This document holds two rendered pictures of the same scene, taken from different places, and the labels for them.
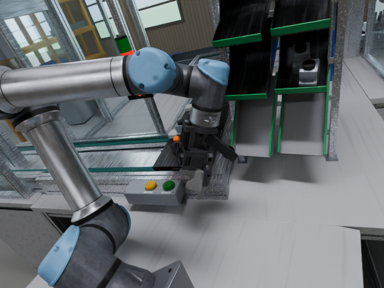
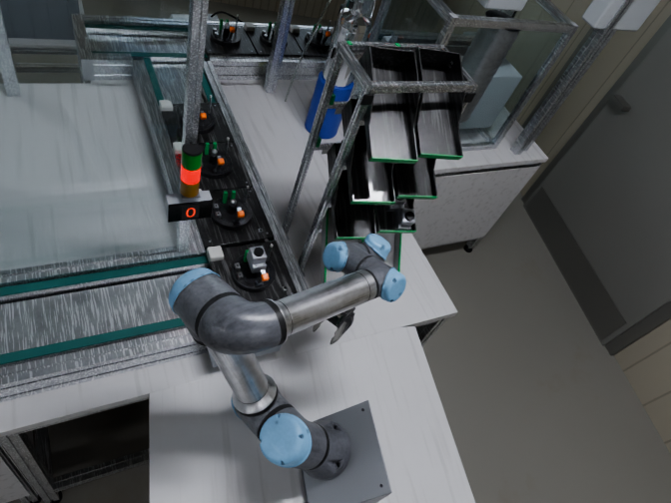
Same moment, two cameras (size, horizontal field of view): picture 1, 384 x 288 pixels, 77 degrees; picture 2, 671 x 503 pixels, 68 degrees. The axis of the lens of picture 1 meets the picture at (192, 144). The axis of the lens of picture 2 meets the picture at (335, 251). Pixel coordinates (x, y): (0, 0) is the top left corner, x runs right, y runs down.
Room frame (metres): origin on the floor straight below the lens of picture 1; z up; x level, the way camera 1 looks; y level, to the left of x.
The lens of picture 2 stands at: (0.28, 0.79, 2.30)
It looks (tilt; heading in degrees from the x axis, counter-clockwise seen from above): 49 degrees down; 293
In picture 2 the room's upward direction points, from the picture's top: 24 degrees clockwise
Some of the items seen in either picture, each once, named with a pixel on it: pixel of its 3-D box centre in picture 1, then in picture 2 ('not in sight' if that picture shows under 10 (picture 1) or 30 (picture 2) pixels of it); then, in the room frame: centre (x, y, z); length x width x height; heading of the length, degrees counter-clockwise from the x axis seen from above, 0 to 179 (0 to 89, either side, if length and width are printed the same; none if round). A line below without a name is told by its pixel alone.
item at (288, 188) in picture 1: (215, 119); (213, 199); (1.24, -0.17, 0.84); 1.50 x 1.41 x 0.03; 65
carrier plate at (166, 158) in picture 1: (189, 148); (252, 275); (0.84, 0.02, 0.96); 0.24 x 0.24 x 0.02; 65
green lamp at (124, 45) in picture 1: (123, 44); (192, 157); (1.03, 0.14, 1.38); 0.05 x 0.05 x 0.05
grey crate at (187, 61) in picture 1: (192, 64); not in sight; (2.96, -0.29, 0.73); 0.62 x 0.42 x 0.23; 65
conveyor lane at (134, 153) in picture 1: (135, 157); (154, 295); (0.99, 0.28, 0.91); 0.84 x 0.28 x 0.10; 65
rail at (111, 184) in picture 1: (120, 183); (175, 343); (0.82, 0.33, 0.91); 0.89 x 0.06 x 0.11; 65
